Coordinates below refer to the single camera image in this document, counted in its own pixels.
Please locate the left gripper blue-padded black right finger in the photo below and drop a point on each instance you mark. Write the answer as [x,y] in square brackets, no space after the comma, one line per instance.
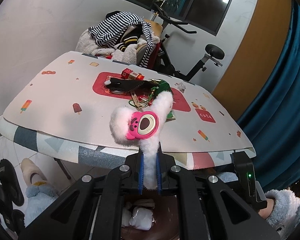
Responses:
[209,208]

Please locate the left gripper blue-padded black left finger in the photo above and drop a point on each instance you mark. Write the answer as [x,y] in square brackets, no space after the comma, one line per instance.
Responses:
[92,207]

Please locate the clear bag of white filling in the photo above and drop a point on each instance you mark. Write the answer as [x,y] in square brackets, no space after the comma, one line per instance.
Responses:
[141,218]

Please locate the white fluffy pink bear headband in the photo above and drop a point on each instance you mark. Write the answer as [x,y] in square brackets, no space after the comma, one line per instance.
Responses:
[130,127]

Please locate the brown round trash bin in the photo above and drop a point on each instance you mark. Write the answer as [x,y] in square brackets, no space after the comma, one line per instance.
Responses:
[165,214]

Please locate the person's right hand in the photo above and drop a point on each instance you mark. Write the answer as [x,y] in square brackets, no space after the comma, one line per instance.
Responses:
[265,213]

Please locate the black tracker with green light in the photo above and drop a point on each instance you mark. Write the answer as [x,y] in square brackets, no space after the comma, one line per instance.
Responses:
[249,189]

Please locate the beige fluffy slipper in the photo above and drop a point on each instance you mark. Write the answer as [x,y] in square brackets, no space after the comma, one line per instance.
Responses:
[31,172]

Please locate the light blue fleece sleeve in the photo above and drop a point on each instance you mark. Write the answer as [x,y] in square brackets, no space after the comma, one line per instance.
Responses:
[285,216]

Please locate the small green circuit card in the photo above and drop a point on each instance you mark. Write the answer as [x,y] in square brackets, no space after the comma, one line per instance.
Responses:
[170,116]

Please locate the teal blue curtain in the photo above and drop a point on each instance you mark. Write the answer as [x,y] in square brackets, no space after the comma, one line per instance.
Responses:
[272,120]

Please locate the small clear plastic scrap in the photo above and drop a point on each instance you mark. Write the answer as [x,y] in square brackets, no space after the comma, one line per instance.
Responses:
[180,86]

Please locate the orange wooden door panel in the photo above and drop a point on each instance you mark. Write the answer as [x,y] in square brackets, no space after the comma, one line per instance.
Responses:
[256,56]

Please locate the black fabric item on table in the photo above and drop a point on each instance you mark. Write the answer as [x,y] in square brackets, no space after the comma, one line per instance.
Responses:
[122,85]

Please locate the green crumpled wrapper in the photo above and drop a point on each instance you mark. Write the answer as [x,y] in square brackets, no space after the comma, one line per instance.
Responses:
[159,86]

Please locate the red small carton box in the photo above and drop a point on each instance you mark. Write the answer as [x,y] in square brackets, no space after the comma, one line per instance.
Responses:
[128,74]

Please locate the striped black white shirt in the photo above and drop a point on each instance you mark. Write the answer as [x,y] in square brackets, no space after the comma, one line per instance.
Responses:
[108,32]

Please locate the wooden clothespin with string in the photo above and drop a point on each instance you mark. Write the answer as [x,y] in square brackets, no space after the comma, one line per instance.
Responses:
[134,101]

